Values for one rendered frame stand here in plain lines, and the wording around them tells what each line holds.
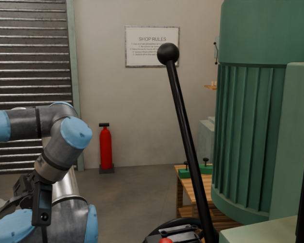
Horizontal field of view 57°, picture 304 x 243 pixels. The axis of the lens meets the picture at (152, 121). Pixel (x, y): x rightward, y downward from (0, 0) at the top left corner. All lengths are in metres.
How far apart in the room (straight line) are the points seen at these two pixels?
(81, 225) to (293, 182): 0.81
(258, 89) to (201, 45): 3.18
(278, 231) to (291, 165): 0.11
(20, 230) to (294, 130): 0.85
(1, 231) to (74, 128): 0.42
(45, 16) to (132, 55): 1.02
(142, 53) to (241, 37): 3.01
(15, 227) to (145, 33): 2.73
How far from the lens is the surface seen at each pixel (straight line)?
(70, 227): 1.03
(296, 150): 0.33
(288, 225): 0.25
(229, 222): 2.28
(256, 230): 0.24
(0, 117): 0.87
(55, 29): 3.37
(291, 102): 0.33
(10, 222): 1.05
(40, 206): 0.84
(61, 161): 0.79
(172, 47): 0.43
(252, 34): 0.37
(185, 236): 0.73
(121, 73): 3.37
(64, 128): 0.77
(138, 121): 3.48
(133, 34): 3.36
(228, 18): 0.40
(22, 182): 0.89
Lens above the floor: 1.43
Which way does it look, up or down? 14 degrees down
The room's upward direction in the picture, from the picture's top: straight up
